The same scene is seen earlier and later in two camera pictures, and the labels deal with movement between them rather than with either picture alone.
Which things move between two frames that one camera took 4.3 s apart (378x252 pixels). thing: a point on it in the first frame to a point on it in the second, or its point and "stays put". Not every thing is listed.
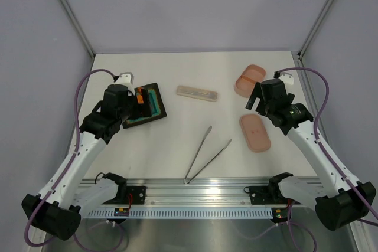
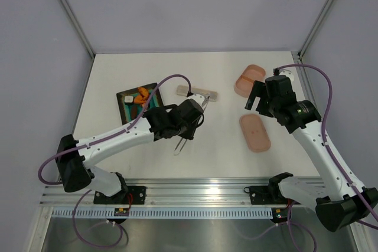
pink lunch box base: (245, 84) stays put
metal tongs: (188, 179) to (182, 140)
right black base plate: (268, 195) stays put
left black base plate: (121, 196) stays put
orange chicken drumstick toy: (139, 97) stays put
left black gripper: (133, 98) to (189, 134)
